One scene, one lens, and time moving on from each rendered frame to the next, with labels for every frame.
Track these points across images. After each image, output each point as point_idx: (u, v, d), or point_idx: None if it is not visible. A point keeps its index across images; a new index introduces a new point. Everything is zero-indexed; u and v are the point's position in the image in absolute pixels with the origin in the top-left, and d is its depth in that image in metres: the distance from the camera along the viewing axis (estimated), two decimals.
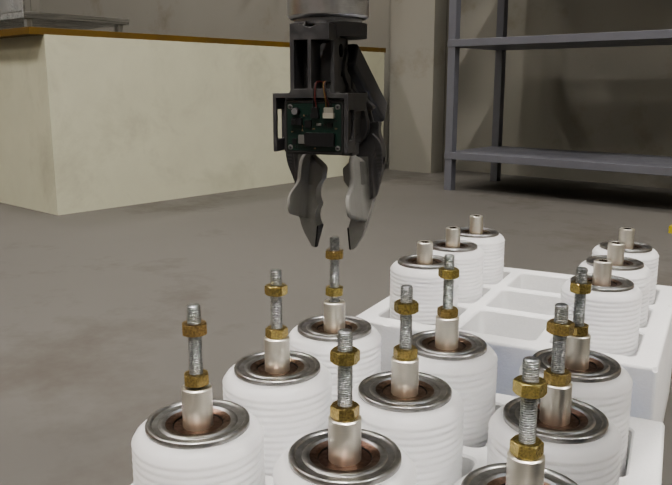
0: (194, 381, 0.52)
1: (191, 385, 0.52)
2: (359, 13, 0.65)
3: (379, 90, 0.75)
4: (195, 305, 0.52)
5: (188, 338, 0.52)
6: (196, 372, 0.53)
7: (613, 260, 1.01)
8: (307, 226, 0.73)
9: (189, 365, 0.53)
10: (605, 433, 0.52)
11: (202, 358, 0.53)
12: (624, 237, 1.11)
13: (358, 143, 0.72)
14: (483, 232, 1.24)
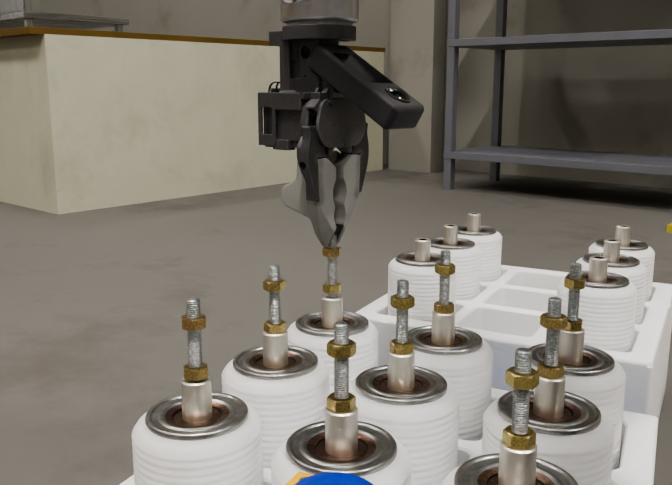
0: (193, 374, 0.53)
1: (191, 378, 0.53)
2: (283, 17, 0.69)
3: (368, 91, 0.65)
4: (194, 299, 0.53)
5: (188, 331, 0.53)
6: (195, 365, 0.54)
7: (609, 257, 1.02)
8: (338, 223, 0.75)
9: (188, 358, 0.54)
10: (598, 425, 0.53)
11: (201, 351, 0.54)
12: (620, 235, 1.12)
13: (329, 145, 0.70)
14: (481, 230, 1.24)
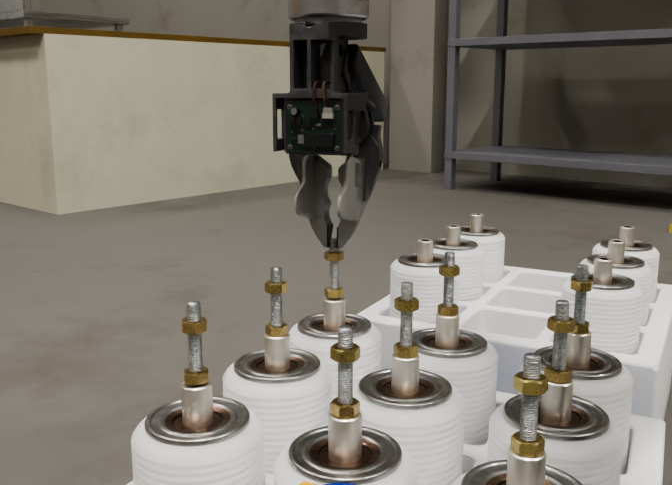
0: (194, 378, 0.52)
1: (191, 382, 0.52)
2: (359, 13, 0.65)
3: (380, 90, 0.75)
4: (195, 302, 0.52)
5: (188, 335, 0.52)
6: (196, 369, 0.53)
7: (614, 258, 1.01)
8: (317, 227, 0.73)
9: (189, 362, 0.53)
10: (606, 430, 0.52)
11: (202, 355, 0.53)
12: (624, 235, 1.11)
13: (358, 143, 0.72)
14: (483, 231, 1.23)
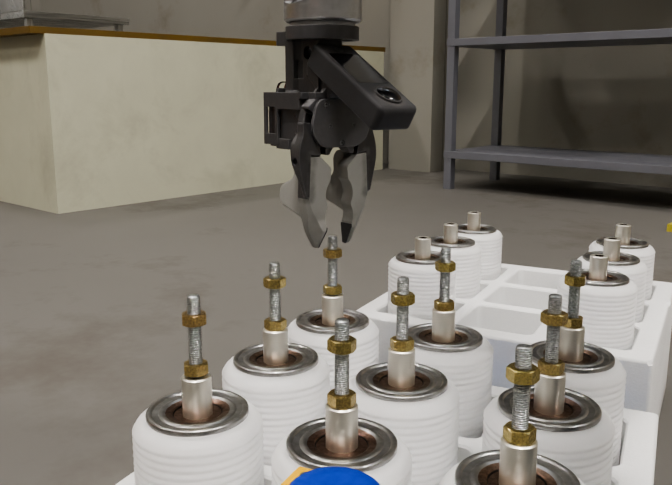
0: (194, 370, 0.53)
1: (191, 374, 0.53)
2: (285, 18, 0.70)
3: (357, 91, 0.64)
4: (195, 296, 0.53)
5: (188, 328, 0.53)
6: (195, 362, 0.54)
7: (609, 256, 1.02)
8: (348, 221, 0.76)
9: (189, 355, 0.54)
10: (598, 421, 0.53)
11: (201, 348, 0.54)
12: (620, 233, 1.12)
13: (326, 145, 0.70)
14: (481, 229, 1.24)
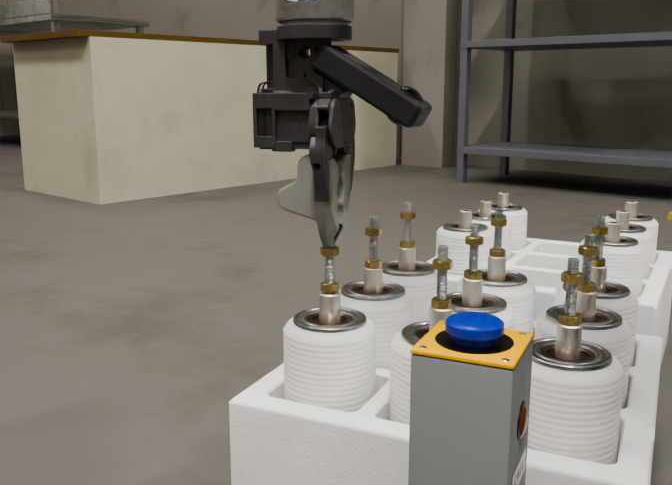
0: (330, 288, 0.74)
1: (327, 291, 0.74)
2: (286, 16, 0.67)
3: (387, 90, 0.66)
4: None
5: (325, 257, 0.74)
6: (330, 282, 0.74)
7: (621, 225, 1.23)
8: None
9: (325, 277, 0.74)
10: (620, 324, 0.74)
11: (334, 272, 0.75)
12: (629, 208, 1.33)
13: (337, 145, 0.69)
14: (509, 207, 1.45)
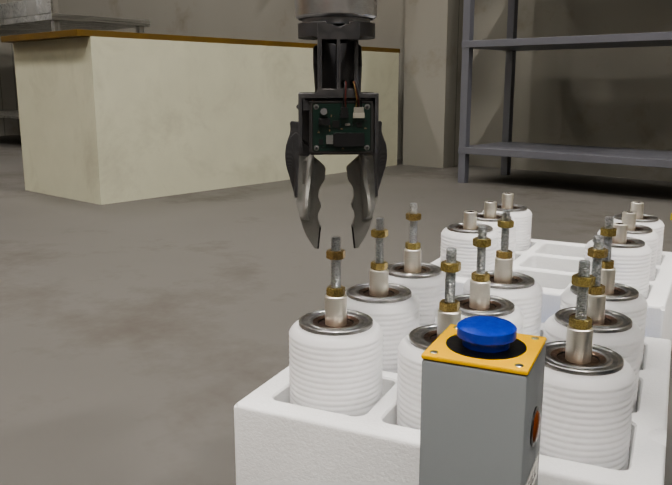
0: (327, 289, 0.74)
1: (327, 292, 0.74)
2: (374, 14, 0.66)
3: None
4: (334, 237, 0.73)
5: (335, 260, 0.74)
6: (332, 285, 0.74)
7: (627, 226, 1.22)
8: (309, 228, 0.72)
9: (333, 279, 0.74)
10: (630, 327, 0.73)
11: (338, 278, 0.73)
12: (634, 209, 1.32)
13: None
14: (513, 208, 1.44)
